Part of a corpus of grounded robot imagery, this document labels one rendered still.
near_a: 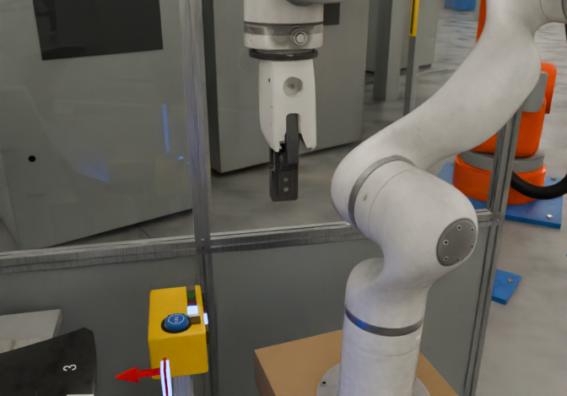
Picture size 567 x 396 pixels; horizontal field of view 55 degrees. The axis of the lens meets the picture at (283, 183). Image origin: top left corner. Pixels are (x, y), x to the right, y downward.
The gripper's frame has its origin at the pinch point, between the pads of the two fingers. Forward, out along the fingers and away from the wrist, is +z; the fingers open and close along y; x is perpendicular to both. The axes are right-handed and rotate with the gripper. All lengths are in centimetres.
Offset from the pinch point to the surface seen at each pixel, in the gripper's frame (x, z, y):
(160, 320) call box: 17.3, 35.8, 26.6
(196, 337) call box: 11.2, 36.6, 21.5
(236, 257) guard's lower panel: -1, 49, 70
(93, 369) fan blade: 25.0, 25.6, 2.8
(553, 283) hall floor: -190, 143, 171
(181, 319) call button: 13.5, 34.8, 24.7
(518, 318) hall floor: -151, 143, 145
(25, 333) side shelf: 50, 57, 58
